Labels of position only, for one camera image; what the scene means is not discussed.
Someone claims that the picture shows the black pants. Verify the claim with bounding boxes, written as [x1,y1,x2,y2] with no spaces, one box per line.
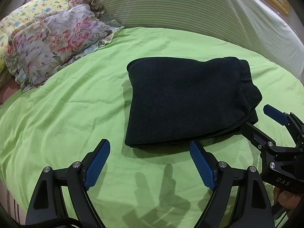
[125,57,262,148]

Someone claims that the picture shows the yellow patterned pillow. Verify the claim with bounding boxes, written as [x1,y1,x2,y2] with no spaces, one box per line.
[0,0,69,72]

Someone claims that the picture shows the green bed sheet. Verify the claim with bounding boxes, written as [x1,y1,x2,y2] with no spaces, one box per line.
[1,28,303,227]

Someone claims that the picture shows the right hand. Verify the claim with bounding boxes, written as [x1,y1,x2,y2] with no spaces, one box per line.
[273,187,302,210]

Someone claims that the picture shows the white striped headboard cushion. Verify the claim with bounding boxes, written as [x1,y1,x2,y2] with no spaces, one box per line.
[102,0,303,78]

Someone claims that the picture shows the floral pink pillow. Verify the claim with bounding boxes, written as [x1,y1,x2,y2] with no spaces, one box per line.
[5,0,123,92]

